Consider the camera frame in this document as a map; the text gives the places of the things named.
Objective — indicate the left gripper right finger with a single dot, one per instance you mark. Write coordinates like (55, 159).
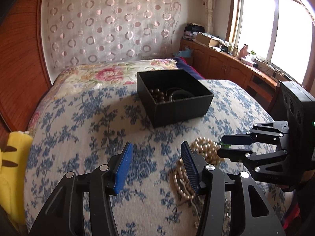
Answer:
(251, 213)

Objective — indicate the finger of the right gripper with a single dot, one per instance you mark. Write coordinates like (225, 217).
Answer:
(273, 133)
(269, 167)

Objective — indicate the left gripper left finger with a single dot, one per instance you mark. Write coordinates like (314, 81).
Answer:
(62, 214)

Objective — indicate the green jade pendant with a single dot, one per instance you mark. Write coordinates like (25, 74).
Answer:
(224, 145)

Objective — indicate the black jewelry box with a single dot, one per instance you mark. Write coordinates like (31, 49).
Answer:
(152, 87)

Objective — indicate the white power strip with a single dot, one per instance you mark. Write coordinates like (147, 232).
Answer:
(269, 70)

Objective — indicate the white tissue box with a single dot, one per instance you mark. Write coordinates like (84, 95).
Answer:
(247, 61)

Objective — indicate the pink figurine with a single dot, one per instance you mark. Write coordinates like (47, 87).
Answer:
(243, 52)

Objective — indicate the yellow plush toy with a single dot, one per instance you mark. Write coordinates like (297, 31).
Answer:
(14, 154)

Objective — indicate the blue floral white blanket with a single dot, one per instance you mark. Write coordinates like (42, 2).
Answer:
(82, 131)

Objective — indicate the window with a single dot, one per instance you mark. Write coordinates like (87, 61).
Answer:
(279, 32)

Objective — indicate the wooden cabinet counter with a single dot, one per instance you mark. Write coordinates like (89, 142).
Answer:
(212, 64)

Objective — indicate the black bangle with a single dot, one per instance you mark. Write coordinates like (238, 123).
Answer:
(175, 94)

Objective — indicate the navy blue bed sheet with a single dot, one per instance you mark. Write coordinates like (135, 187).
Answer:
(181, 63)

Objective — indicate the cardboard box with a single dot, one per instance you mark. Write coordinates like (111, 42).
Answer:
(207, 40)

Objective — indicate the teal cloth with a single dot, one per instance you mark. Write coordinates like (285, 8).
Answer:
(186, 53)

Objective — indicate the pile of dark clothes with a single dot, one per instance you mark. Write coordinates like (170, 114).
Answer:
(191, 30)

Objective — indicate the beige window curtain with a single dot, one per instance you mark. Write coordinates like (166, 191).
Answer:
(209, 6)

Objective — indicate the pink floral quilt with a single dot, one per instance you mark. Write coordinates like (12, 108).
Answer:
(83, 77)

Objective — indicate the pink circle pattern curtain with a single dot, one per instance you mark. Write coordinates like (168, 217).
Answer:
(85, 32)

